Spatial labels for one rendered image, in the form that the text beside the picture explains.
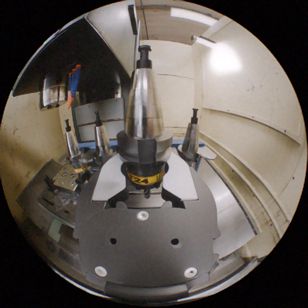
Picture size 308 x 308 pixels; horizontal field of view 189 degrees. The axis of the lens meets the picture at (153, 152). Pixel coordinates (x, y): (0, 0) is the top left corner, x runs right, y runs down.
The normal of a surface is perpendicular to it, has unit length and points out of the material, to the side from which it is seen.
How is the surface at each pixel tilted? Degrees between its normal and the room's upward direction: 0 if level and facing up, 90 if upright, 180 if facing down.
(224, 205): 24
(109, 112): 90
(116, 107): 90
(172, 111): 90
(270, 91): 90
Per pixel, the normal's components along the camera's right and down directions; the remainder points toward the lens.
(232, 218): -0.41, -0.80
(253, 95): -1.00, 0.03
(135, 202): 0.00, -0.88
